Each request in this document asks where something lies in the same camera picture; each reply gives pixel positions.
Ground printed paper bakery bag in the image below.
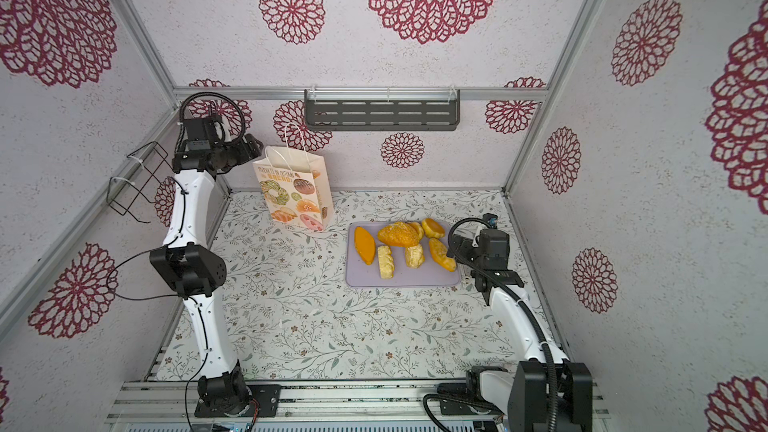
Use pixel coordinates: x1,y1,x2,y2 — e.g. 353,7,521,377
253,146,334,232

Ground pale yellow fake bread stick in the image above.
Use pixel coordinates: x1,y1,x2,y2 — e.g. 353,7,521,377
377,245,395,280

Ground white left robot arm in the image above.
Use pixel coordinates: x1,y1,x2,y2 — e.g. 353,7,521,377
149,114,260,417

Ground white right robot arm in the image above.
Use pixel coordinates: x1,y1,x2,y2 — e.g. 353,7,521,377
447,218,593,431

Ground orange fake croissant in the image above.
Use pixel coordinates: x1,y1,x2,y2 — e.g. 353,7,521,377
428,238,457,272

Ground round orange fake bun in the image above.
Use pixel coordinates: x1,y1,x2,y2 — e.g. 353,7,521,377
421,218,445,239

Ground small pale fake bread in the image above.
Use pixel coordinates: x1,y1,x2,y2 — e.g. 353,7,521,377
405,244,425,269

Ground large orange twisted bread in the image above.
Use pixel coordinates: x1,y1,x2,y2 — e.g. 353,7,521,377
377,222,423,248

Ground orange oval fake bread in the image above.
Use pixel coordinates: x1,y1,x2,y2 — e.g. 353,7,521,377
354,227,377,265

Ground lavender cutting board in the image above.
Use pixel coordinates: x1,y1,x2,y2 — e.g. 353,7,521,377
345,221,462,288

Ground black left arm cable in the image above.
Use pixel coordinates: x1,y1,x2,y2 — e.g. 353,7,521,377
106,92,253,432

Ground black wire wall basket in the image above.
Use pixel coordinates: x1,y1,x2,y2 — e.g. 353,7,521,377
105,141,170,224

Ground grey wall shelf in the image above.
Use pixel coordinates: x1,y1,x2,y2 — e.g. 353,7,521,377
304,88,461,132

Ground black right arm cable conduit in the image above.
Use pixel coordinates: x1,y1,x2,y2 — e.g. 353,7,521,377
422,217,560,432

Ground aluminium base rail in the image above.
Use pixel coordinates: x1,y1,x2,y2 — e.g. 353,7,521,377
106,379,610,432

